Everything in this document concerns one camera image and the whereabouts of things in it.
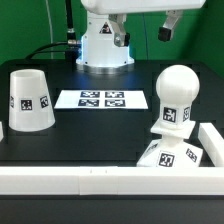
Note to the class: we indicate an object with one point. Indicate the white marker sheet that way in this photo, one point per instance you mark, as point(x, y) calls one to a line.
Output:
point(101, 99)

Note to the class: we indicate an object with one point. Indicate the white front wall rail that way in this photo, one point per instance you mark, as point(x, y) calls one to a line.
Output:
point(111, 181)

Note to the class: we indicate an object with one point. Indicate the white lamp shade cone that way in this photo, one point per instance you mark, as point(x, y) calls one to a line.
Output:
point(30, 107)

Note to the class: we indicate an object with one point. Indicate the white left wall rail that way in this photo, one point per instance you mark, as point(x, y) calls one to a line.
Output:
point(1, 132)

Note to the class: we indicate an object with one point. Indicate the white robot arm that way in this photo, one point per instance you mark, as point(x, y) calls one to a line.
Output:
point(105, 44)

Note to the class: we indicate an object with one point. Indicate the white lamp base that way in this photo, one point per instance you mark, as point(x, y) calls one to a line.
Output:
point(171, 150)

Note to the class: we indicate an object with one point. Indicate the white lamp bulb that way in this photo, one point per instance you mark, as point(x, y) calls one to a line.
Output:
point(177, 87)

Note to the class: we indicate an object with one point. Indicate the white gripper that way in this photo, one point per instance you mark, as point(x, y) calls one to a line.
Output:
point(118, 9)

